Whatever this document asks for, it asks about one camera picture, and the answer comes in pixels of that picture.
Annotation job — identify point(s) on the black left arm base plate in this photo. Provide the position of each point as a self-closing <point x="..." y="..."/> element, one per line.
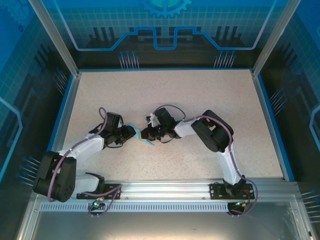
<point x="110" y="191"/>

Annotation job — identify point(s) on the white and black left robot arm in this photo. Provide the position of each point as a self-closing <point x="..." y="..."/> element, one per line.
<point x="90" y="147"/>

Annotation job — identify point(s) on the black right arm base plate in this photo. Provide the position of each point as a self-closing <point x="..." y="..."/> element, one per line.
<point x="216" y="191"/>

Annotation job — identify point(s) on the aluminium and blue side rail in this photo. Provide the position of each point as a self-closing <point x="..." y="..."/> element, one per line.
<point x="70" y="100"/>
<point x="262" y="100"/>

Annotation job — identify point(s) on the light blue cloth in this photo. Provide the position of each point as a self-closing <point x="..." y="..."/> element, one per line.
<point x="136" y="130"/>

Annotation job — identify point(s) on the aluminium frame post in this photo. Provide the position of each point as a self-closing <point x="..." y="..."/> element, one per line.
<point x="271" y="37"/>
<point x="57" y="37"/>

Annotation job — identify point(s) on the small board with green light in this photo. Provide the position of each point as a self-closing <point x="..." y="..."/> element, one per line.
<point x="96" y="204"/>
<point x="241" y="203"/>

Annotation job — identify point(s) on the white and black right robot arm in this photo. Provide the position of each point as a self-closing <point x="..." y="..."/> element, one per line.
<point x="185" y="128"/>

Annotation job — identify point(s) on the aluminium cross rail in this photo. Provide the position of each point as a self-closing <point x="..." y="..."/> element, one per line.
<point x="165" y="191"/>

